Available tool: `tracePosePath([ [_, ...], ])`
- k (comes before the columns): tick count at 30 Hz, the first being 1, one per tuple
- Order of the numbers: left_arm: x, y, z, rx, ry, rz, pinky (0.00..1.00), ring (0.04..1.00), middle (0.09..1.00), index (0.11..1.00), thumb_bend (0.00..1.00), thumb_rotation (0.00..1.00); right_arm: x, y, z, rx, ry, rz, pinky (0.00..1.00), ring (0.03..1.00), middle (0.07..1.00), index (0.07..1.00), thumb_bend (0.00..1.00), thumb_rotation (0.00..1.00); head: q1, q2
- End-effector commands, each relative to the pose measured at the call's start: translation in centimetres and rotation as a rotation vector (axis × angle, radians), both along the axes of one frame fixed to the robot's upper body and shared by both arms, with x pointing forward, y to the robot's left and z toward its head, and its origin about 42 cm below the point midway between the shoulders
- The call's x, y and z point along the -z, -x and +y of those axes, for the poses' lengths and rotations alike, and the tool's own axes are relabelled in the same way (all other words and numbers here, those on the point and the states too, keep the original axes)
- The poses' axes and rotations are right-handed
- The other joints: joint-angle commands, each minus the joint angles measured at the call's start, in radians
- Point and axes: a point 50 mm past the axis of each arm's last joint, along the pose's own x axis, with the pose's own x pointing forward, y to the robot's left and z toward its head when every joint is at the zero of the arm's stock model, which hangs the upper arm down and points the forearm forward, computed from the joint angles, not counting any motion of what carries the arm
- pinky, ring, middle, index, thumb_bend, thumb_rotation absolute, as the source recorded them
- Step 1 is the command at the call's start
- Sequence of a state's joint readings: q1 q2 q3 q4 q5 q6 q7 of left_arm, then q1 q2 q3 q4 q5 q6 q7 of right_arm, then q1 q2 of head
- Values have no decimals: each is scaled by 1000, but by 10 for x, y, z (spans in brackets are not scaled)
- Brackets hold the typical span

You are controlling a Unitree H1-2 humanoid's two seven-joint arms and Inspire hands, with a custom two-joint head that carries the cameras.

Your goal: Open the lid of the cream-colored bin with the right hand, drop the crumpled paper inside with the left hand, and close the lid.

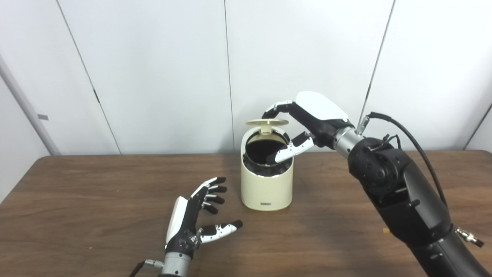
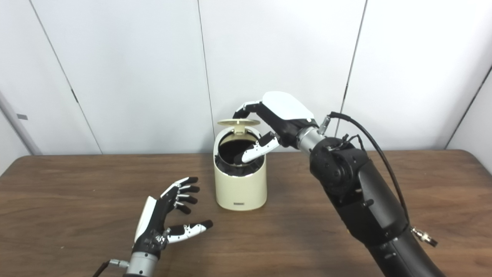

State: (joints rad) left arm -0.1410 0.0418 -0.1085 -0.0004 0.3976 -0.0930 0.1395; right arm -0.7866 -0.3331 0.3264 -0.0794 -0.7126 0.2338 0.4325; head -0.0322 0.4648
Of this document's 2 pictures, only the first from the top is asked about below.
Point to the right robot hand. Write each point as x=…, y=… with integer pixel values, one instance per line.
x=319, y=111

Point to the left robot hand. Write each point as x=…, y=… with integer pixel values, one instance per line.
x=182, y=223

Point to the cream round bin lid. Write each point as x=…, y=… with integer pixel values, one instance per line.
x=265, y=122

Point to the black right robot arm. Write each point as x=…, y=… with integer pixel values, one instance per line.
x=407, y=200

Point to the black bin liner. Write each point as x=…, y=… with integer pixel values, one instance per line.
x=261, y=148

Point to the cream-colored bin body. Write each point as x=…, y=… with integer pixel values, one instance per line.
x=265, y=188

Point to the small grey wall label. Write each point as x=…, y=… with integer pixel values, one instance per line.
x=43, y=117

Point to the grey vertical wall post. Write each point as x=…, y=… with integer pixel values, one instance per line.
x=27, y=107

